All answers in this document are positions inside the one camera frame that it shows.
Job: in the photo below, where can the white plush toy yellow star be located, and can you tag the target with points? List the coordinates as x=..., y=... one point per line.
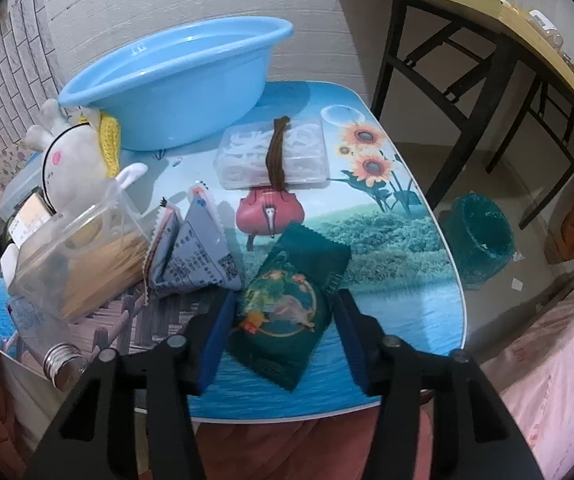
x=72, y=170

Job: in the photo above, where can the green waste basket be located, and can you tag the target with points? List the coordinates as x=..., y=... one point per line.
x=482, y=245

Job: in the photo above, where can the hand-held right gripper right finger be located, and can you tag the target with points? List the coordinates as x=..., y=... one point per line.
x=352, y=345

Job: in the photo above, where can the clear toothpick box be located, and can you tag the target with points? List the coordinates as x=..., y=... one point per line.
x=92, y=270

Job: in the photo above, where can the light blue plastic basin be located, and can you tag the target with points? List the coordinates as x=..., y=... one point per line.
x=177, y=85

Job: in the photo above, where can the reddish pink cloth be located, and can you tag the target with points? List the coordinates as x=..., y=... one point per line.
x=287, y=450

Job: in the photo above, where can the white paper scrap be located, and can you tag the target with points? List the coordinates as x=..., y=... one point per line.
x=518, y=256
x=517, y=284

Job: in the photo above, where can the beige and white tissue pack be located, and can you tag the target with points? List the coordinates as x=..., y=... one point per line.
x=32, y=220

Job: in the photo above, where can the green snack packet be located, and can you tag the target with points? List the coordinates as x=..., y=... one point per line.
x=282, y=300

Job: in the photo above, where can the grey printed triangular packet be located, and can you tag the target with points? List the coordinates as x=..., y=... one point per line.
x=197, y=255

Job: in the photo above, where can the clear plastic jar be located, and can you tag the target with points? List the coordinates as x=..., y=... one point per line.
x=544, y=25

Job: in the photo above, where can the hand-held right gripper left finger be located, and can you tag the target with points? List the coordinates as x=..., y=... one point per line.
x=219, y=340

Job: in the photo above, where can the clear box of white rings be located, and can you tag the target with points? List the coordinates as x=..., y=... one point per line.
x=239, y=160

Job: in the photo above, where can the clear bottle with metal cap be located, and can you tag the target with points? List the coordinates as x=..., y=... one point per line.
x=62, y=360

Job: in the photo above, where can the wooden table with black legs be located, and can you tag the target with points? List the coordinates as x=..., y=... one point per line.
x=467, y=2

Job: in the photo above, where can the pink blanket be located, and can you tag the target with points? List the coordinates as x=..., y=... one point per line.
x=557, y=360

